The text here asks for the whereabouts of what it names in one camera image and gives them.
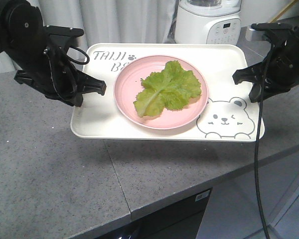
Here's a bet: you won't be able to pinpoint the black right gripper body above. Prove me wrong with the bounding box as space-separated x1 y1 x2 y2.
265 29 299 92

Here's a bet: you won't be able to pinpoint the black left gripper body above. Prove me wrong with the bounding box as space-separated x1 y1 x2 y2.
13 37 79 105

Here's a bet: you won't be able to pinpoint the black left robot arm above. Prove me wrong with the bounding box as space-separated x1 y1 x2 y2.
0 0 107 107

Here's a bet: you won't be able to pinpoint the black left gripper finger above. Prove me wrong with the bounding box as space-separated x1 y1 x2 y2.
70 93 83 107
77 71 107 96

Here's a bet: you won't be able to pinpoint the black disinfection cabinet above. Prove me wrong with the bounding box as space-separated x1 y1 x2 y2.
99 188 212 239

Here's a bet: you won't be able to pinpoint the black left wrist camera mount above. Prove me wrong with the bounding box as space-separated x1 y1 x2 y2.
44 25 84 49

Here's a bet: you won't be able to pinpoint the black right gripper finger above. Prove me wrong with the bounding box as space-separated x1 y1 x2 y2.
249 84 287 103
232 63 265 85

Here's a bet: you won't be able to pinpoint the white QR sticker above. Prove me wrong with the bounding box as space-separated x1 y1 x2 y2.
195 190 210 202

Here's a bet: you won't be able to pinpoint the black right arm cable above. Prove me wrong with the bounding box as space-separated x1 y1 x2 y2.
254 44 275 239

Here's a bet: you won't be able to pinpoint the green lettuce leaves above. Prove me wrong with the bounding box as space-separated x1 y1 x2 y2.
133 60 201 118

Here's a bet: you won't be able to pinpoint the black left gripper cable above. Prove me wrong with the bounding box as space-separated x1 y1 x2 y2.
64 46 90 65

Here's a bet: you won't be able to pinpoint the cream bear serving tray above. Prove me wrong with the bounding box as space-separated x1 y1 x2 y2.
71 43 265 142

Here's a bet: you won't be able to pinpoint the yellow broom stick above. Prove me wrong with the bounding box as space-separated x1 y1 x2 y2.
268 0 298 23

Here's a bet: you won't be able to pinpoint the pink round plate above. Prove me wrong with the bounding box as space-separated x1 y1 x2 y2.
114 55 209 129

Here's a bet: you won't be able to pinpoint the grey cabinet door panel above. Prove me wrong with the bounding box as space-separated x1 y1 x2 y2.
196 152 299 239

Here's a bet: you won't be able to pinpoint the white rice cooker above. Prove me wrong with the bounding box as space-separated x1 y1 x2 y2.
174 0 241 45

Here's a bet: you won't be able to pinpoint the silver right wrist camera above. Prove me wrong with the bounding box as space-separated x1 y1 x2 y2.
246 22 294 42

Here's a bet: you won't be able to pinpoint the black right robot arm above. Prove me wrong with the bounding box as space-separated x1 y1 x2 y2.
232 22 299 103

